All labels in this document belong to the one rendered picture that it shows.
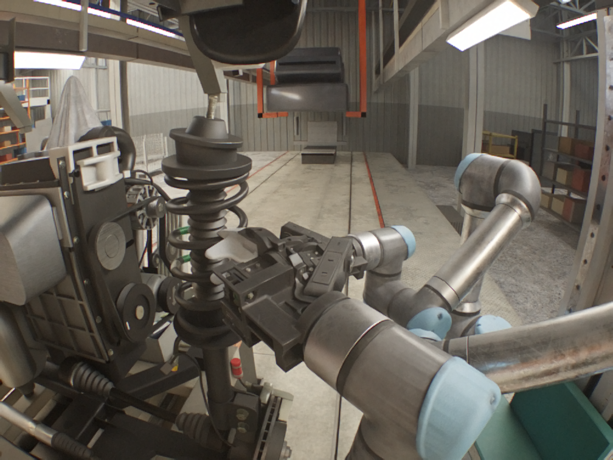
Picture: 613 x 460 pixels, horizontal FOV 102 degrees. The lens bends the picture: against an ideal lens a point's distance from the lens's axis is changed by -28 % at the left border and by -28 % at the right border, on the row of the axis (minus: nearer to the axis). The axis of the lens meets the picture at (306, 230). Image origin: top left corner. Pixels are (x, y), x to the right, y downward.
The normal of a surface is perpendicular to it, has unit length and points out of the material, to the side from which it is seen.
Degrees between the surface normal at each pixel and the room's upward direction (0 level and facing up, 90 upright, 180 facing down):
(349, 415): 0
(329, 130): 90
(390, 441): 88
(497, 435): 0
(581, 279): 90
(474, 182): 90
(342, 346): 53
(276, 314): 9
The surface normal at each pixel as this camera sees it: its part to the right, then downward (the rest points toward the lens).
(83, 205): 0.99, 0.04
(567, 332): -0.50, -0.70
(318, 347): -0.68, -0.09
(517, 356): -0.54, -0.42
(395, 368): -0.39, -0.59
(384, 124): -0.13, 0.33
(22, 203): -0.06, -0.75
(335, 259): -0.03, -0.88
